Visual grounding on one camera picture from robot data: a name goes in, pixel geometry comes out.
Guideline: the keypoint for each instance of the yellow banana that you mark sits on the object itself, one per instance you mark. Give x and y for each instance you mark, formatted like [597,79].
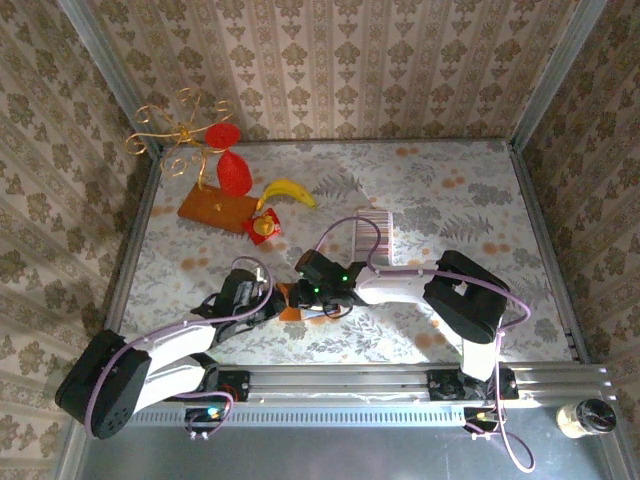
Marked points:
[292,190]

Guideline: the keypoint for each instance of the red goblet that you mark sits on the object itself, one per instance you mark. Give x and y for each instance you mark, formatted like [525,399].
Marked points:
[234,175]

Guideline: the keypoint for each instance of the red snack packet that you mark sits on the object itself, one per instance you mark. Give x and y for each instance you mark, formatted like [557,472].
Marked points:
[262,227]

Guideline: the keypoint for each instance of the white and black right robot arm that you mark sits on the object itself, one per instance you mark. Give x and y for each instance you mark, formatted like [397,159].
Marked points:
[395,290]

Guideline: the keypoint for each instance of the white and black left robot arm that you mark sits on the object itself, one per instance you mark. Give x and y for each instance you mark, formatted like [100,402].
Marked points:
[170,345]

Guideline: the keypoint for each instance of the metal table side rail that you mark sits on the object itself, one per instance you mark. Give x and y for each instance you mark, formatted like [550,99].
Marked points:
[547,250]
[125,260]

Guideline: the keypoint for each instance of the brown leather card holder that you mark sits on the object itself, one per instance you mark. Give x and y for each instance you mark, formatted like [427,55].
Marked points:
[292,315]

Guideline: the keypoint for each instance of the glass jar with black lid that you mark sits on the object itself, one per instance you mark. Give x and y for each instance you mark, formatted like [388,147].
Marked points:
[585,417]

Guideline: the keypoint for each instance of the aluminium mounting rail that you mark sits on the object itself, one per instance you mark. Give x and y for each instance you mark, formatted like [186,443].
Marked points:
[350,385]

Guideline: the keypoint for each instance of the metal frame post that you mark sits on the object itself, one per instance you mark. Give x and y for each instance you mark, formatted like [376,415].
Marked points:
[107,65]
[559,65]

